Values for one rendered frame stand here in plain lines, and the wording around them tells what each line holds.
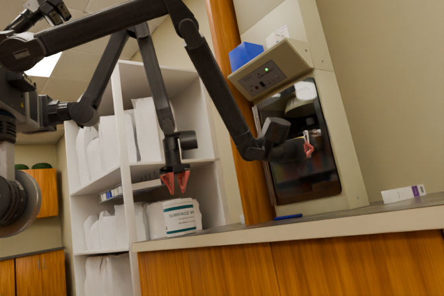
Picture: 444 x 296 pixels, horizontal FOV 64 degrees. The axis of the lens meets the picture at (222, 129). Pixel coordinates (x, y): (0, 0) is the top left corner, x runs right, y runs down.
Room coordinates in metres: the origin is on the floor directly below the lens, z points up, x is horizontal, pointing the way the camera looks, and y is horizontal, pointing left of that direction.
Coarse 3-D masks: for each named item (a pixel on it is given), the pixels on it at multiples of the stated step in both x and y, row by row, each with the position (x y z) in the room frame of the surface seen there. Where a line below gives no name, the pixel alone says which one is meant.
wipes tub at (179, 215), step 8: (176, 200) 1.52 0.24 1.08; (184, 200) 1.53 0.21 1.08; (168, 208) 1.53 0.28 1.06; (176, 208) 1.52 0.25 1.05; (184, 208) 1.53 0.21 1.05; (192, 208) 1.57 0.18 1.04; (168, 216) 1.53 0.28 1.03; (176, 216) 1.52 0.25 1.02; (184, 216) 1.53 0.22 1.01; (192, 216) 1.56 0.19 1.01; (168, 224) 1.54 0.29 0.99; (176, 224) 1.52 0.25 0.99; (184, 224) 1.53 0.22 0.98; (192, 224) 1.55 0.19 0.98; (168, 232) 1.54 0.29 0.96; (176, 232) 1.52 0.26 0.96; (184, 232) 1.53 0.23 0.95; (192, 232) 1.55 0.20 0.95
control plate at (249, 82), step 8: (264, 64) 1.18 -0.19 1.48; (272, 64) 1.16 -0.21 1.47; (256, 72) 1.22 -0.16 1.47; (264, 72) 1.21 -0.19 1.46; (272, 72) 1.19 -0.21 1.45; (280, 72) 1.18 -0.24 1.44; (240, 80) 1.28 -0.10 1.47; (248, 80) 1.27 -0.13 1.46; (256, 80) 1.25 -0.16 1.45; (264, 80) 1.24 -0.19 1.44; (272, 80) 1.22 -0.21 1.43; (280, 80) 1.21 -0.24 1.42; (248, 88) 1.30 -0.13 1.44; (264, 88) 1.27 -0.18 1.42
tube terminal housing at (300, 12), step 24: (288, 0) 1.16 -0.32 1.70; (312, 0) 1.19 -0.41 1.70; (264, 24) 1.26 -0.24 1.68; (288, 24) 1.18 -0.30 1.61; (312, 24) 1.16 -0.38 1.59; (264, 48) 1.29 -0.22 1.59; (312, 48) 1.14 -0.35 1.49; (312, 72) 1.14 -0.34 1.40; (264, 96) 1.33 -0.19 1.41; (336, 96) 1.18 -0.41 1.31; (336, 120) 1.16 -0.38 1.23; (336, 144) 1.14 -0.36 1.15; (360, 192) 1.18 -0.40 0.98
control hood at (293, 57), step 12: (276, 48) 1.10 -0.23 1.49; (288, 48) 1.08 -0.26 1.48; (300, 48) 1.10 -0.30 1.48; (252, 60) 1.19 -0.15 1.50; (264, 60) 1.16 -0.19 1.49; (276, 60) 1.14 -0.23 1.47; (288, 60) 1.12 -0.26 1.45; (300, 60) 1.10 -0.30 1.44; (312, 60) 1.13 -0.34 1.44; (240, 72) 1.25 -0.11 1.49; (288, 72) 1.16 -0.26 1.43; (300, 72) 1.14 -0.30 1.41; (276, 84) 1.23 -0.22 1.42
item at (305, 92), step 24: (288, 96) 1.22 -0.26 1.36; (312, 96) 1.14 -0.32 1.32; (264, 120) 1.33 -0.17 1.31; (288, 120) 1.24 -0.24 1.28; (312, 120) 1.16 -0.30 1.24; (312, 144) 1.18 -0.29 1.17; (288, 168) 1.28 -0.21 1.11; (312, 168) 1.20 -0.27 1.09; (336, 168) 1.13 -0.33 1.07; (288, 192) 1.30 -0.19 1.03; (312, 192) 1.22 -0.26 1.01; (336, 192) 1.14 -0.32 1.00
